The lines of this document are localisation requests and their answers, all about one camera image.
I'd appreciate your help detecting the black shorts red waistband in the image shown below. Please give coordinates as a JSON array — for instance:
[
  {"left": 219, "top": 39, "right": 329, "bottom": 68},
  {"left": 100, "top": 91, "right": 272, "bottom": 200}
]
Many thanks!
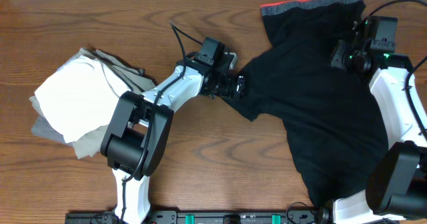
[{"left": 260, "top": 0, "right": 366, "bottom": 47}]

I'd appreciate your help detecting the black t-shirt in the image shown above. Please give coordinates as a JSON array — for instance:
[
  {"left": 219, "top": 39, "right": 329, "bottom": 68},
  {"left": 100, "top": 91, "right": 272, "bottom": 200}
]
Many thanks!
[{"left": 230, "top": 47, "right": 388, "bottom": 207}]

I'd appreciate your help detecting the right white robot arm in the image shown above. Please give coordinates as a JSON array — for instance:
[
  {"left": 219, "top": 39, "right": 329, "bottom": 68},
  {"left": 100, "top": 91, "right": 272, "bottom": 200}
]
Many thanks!
[{"left": 315, "top": 38, "right": 426, "bottom": 223}]

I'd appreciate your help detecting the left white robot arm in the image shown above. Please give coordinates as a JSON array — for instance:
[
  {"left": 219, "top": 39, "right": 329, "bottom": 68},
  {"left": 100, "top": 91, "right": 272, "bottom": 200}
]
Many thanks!
[{"left": 100, "top": 52, "right": 245, "bottom": 223}]

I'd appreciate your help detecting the beige folded cloth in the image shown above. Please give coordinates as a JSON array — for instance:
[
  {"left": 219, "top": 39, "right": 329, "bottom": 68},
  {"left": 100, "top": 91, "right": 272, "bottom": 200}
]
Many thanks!
[{"left": 63, "top": 48, "right": 155, "bottom": 159}]

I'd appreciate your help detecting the white folded cloth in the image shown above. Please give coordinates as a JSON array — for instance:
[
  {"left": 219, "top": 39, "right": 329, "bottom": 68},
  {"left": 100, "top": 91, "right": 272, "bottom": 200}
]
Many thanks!
[{"left": 35, "top": 56, "right": 129, "bottom": 143}]

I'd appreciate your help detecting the grey folded cloth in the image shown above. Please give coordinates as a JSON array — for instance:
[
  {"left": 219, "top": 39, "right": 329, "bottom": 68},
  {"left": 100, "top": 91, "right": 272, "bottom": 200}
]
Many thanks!
[{"left": 29, "top": 96, "right": 72, "bottom": 147}]

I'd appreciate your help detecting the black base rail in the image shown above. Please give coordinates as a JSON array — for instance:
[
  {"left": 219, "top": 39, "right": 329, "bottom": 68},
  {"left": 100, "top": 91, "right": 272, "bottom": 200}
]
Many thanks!
[{"left": 65, "top": 209, "right": 334, "bottom": 224}]

